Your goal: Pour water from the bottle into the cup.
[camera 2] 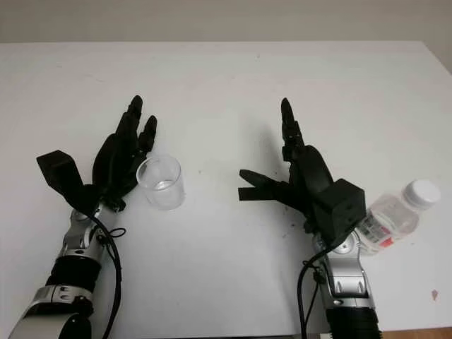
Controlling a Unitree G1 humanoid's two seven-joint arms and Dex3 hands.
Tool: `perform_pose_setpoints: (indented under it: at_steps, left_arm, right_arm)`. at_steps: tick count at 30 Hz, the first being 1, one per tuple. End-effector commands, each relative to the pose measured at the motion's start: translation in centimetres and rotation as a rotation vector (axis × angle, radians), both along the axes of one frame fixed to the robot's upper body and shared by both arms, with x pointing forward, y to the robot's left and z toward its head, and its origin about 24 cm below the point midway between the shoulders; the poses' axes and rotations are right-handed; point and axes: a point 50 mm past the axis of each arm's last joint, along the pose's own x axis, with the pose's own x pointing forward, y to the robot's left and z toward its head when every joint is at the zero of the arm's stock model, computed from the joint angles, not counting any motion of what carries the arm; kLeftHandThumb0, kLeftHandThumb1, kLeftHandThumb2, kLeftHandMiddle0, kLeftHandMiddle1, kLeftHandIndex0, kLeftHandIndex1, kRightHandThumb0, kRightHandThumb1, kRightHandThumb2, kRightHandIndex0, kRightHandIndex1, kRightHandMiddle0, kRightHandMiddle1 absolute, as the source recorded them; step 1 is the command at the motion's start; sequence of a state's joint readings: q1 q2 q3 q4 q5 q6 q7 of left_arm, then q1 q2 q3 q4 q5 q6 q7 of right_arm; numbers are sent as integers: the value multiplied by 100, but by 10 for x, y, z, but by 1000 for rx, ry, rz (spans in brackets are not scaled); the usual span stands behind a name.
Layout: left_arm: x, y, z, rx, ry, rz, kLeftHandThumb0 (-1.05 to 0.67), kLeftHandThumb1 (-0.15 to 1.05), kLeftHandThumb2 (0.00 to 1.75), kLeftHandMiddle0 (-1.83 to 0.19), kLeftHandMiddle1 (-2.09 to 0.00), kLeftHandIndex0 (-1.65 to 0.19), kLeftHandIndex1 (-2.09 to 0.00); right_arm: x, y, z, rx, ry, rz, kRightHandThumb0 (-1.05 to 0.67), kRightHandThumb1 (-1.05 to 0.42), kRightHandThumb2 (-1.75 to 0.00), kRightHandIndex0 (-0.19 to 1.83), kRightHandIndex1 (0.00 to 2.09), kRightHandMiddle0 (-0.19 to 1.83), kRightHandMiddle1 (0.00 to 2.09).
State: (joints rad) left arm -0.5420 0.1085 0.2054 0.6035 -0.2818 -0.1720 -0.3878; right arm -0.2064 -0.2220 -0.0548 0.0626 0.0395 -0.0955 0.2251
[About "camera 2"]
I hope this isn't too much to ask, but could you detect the clear water bottle white cap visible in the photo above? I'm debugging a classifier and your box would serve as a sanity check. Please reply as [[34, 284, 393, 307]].
[[356, 179, 441, 257]]

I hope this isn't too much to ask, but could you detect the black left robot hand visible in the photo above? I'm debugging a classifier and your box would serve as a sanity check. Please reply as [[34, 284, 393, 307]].
[[92, 95, 159, 213]]

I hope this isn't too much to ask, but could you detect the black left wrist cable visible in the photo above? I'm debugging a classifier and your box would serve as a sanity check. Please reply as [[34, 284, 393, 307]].
[[88, 208, 126, 339]]

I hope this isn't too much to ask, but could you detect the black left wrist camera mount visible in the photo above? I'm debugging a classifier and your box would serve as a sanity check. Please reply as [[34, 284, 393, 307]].
[[36, 150, 103, 213]]

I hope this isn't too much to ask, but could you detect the clear plastic cup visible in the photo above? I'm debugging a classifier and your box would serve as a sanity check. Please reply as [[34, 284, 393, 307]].
[[136, 155, 186, 212]]

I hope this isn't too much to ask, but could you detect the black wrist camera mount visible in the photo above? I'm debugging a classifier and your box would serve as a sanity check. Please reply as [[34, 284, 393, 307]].
[[310, 179, 367, 248], [36, 150, 103, 213]]

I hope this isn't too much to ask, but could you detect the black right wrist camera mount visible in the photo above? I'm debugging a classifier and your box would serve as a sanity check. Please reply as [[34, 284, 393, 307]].
[[310, 179, 367, 248]]

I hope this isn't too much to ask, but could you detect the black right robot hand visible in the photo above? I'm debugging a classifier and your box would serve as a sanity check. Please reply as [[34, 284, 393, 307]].
[[239, 97, 335, 234]]

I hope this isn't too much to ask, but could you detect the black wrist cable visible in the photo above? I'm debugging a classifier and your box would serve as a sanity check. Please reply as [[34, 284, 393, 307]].
[[297, 245, 335, 339], [88, 208, 126, 339]]

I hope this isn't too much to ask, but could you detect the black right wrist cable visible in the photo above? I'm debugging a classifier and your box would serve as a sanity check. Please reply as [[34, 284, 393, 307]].
[[297, 245, 335, 339]]

